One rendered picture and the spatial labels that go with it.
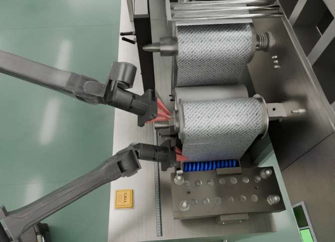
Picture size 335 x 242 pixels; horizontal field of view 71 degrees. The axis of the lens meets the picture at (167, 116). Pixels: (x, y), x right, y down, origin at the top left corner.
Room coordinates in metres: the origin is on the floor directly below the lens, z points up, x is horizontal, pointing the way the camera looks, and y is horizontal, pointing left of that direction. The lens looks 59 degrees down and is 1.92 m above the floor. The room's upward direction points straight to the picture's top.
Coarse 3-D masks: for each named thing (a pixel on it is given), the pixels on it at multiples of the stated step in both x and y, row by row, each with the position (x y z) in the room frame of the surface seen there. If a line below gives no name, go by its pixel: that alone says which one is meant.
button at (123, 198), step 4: (116, 192) 0.22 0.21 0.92; (120, 192) 0.22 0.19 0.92; (124, 192) 0.22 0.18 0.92; (128, 192) 0.22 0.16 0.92; (132, 192) 0.23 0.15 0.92; (116, 196) 0.21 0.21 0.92; (120, 196) 0.21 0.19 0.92; (124, 196) 0.21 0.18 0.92; (128, 196) 0.21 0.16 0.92; (132, 196) 0.21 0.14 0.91; (116, 200) 0.19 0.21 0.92; (120, 200) 0.19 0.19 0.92; (124, 200) 0.19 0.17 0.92; (128, 200) 0.19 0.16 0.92; (132, 200) 0.19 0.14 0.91; (116, 204) 0.18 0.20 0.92; (120, 204) 0.18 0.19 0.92; (124, 204) 0.18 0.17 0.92; (128, 204) 0.18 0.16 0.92; (132, 204) 0.18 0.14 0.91; (116, 208) 0.16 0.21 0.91
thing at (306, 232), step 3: (300, 231) 0.06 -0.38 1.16; (303, 231) 0.06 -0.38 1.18; (306, 231) 0.06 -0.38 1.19; (309, 231) 0.06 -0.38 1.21; (303, 234) 0.05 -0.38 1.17; (306, 234) 0.05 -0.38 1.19; (309, 234) 0.05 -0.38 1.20; (303, 237) 0.04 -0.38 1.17; (306, 237) 0.04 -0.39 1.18; (309, 237) 0.04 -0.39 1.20; (303, 240) 0.04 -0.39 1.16; (306, 240) 0.04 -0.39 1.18; (309, 240) 0.04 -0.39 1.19; (312, 240) 0.04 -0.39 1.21
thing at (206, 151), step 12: (192, 144) 0.31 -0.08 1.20; (204, 144) 0.32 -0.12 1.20; (216, 144) 0.32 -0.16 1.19; (228, 144) 0.32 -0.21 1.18; (240, 144) 0.33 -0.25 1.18; (192, 156) 0.32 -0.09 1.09; (204, 156) 0.32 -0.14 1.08; (216, 156) 0.32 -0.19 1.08; (228, 156) 0.32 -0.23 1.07; (240, 156) 0.33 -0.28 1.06
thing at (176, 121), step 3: (174, 111) 0.39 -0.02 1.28; (177, 111) 0.39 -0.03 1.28; (174, 114) 0.38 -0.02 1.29; (177, 114) 0.38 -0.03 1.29; (174, 117) 0.37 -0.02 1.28; (177, 117) 0.37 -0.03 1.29; (174, 120) 0.37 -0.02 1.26; (177, 120) 0.36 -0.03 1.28; (174, 123) 0.37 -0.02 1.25; (177, 123) 0.35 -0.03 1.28; (174, 126) 0.36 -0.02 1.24; (177, 126) 0.34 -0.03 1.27; (174, 129) 0.36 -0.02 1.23; (177, 129) 0.34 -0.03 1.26; (177, 132) 0.34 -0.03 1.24
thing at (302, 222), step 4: (296, 208) 0.12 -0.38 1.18; (300, 208) 0.12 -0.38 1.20; (296, 212) 0.11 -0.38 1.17; (300, 212) 0.11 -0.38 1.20; (296, 216) 0.10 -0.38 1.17; (300, 216) 0.10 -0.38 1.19; (304, 216) 0.09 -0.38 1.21; (300, 220) 0.09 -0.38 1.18; (304, 220) 0.09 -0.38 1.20; (300, 224) 0.08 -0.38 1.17; (304, 224) 0.08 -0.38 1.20
